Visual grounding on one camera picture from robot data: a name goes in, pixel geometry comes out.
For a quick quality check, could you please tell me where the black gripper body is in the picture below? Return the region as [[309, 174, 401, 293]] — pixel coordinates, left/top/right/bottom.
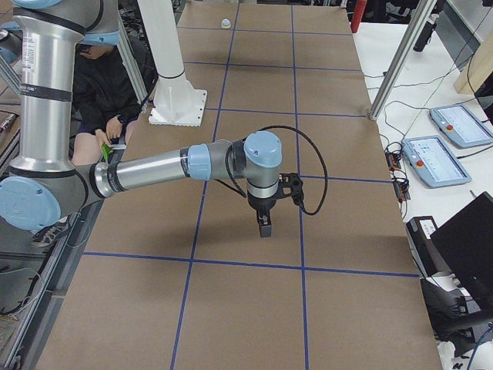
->
[[247, 194, 277, 212]]

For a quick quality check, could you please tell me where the orange black circuit board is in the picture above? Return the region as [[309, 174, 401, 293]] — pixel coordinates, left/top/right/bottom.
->
[[385, 150, 411, 204]]

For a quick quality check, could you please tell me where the black power box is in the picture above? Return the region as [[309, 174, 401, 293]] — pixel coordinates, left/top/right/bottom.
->
[[406, 216, 453, 278]]

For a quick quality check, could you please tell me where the near blue teach pendant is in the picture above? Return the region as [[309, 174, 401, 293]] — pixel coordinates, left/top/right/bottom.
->
[[402, 135, 471, 188]]

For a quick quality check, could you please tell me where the blue teach pendant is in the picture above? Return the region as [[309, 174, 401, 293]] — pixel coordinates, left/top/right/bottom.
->
[[429, 104, 492, 149], [402, 135, 471, 188]]

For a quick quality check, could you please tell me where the seated person in black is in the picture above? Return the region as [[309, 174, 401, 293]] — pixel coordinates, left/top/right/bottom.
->
[[72, 43, 142, 166]]

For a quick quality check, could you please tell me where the black laptop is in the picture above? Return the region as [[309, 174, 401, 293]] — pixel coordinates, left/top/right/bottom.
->
[[431, 192, 492, 309]]

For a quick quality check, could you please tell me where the far blue teach pendant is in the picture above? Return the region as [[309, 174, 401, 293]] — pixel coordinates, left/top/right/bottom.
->
[[429, 104, 492, 149]]

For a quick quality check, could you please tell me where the grey sneaker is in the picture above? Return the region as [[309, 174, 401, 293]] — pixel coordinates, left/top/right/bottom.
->
[[31, 220, 69, 247]]

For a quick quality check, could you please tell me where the red cylinder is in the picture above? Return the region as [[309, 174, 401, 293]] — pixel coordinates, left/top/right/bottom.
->
[[350, 0, 367, 33]]

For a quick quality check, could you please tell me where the black bottle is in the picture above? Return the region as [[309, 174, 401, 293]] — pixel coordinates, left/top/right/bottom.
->
[[413, 21, 437, 52]]

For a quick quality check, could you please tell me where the wooden board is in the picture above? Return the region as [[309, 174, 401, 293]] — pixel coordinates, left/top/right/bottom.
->
[[454, 32, 492, 95]]

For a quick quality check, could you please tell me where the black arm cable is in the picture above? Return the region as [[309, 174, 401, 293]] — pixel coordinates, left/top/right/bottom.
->
[[226, 124, 329, 215]]

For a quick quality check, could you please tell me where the white pedestal column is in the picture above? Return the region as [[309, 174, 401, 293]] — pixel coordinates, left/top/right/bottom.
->
[[138, 0, 207, 127]]

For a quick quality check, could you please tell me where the aluminium frame post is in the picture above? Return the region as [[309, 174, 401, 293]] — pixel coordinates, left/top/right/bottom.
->
[[368, 0, 444, 121]]

